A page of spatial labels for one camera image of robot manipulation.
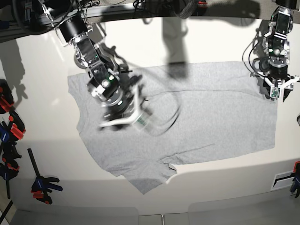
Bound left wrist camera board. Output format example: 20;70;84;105
270;86;281;99

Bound grey T-shirt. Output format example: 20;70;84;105
78;61;278;194

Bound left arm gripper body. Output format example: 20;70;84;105
268;57;288;80

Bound blue black clamp left edge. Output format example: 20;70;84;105
0;122;22;199

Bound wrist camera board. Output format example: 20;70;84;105
132;112;150;130
270;86;281;99

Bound blue clamp right edge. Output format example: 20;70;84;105
290;161;300;198

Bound orange black clamp upper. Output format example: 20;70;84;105
0;79;14;114

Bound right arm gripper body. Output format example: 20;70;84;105
102;89;137;124

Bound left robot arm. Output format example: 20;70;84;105
259;0;300;100

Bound orange black clamp lower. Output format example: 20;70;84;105
9;111;26;141

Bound orange black clamp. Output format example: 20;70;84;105
9;111;26;141
0;79;14;114

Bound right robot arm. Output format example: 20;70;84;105
40;0;180;133

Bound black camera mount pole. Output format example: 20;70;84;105
172;0;198;19

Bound blue orange bar clamp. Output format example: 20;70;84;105
27;148;63;205

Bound black camera cable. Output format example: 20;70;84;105
114;44;182;136

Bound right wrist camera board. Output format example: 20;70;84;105
132;112;150;130

